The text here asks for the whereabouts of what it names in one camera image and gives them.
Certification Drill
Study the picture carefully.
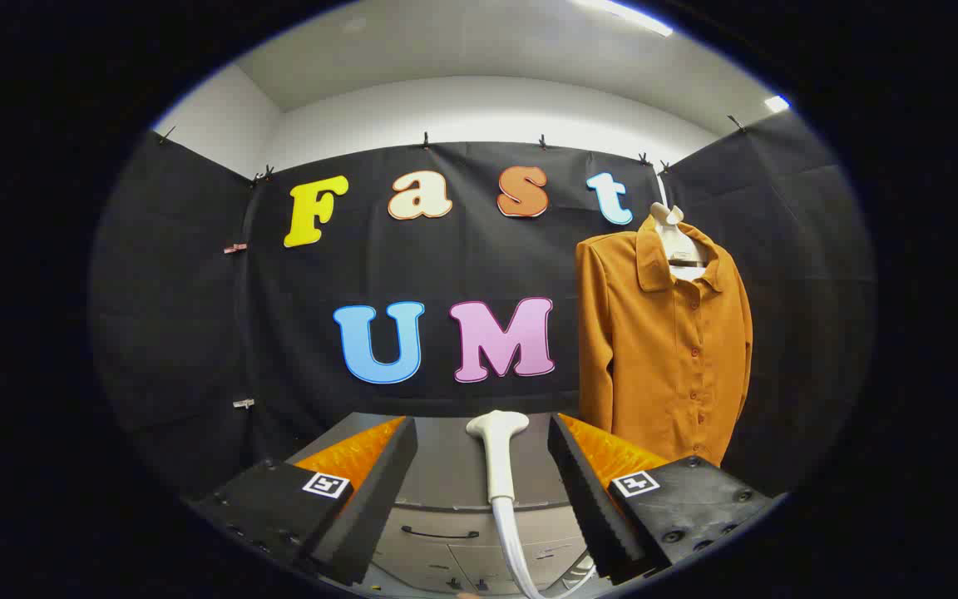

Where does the black cabinet drawer handle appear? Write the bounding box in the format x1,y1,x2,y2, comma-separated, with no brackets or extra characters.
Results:
400,526,480,541

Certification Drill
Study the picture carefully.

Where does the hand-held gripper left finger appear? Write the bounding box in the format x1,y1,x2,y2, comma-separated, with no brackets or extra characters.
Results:
188,416,419,587

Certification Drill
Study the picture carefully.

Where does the white clothes hanger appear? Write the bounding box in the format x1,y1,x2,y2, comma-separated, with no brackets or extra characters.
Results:
649,175,709,280

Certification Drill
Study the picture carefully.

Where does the black backdrop cloth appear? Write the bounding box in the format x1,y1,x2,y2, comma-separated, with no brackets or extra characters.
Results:
88,112,877,500

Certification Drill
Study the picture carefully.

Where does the white garment steamer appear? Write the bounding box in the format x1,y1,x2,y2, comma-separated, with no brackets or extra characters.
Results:
466,409,598,599

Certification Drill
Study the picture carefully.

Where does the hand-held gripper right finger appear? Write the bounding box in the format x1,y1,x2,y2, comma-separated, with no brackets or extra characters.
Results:
546,413,775,586

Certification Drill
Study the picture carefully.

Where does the long ceiling light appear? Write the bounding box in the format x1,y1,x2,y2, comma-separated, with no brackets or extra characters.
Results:
570,0,675,37

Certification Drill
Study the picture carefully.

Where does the orange-brown button shirt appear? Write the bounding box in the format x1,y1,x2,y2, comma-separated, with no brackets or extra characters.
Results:
575,215,754,468

